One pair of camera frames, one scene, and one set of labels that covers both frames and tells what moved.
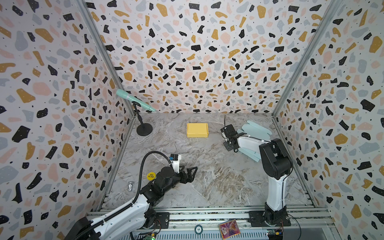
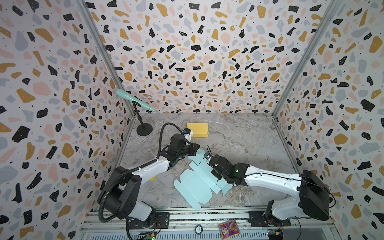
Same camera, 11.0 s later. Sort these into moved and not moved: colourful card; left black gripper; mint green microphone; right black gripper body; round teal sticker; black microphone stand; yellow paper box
Moved: left black gripper; right black gripper body
Not moved: mint green microphone; colourful card; yellow paper box; black microphone stand; round teal sticker
